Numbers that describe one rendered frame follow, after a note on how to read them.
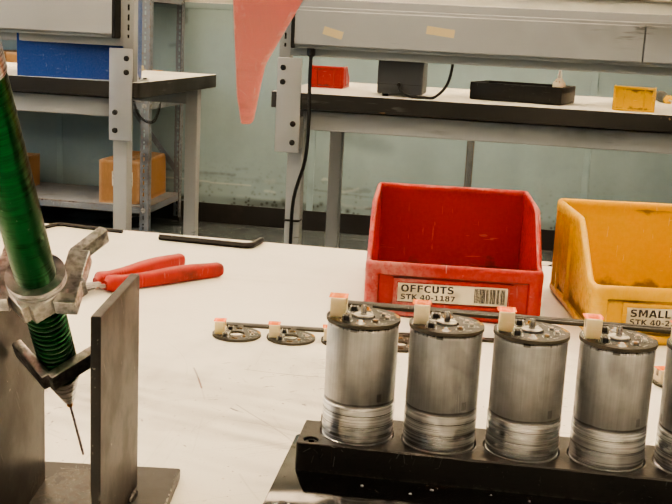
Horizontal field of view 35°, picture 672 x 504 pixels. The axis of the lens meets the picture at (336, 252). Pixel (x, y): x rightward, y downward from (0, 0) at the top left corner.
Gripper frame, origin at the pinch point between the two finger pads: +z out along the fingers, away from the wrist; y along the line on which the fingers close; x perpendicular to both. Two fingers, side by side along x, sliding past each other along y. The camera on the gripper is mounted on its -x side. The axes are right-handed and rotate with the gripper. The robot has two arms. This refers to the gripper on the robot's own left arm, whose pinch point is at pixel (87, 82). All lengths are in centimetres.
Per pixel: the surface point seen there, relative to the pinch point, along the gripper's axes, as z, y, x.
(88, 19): 134, 60, -197
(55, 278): 1.3, -0.4, 6.8
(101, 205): 296, 97, -294
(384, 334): 7.2, -9.5, 3.4
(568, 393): 19.1, -18.5, -3.4
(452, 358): 7.3, -11.7, 4.1
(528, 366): 7.1, -14.1, 4.4
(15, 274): 0.8, 0.5, 7.1
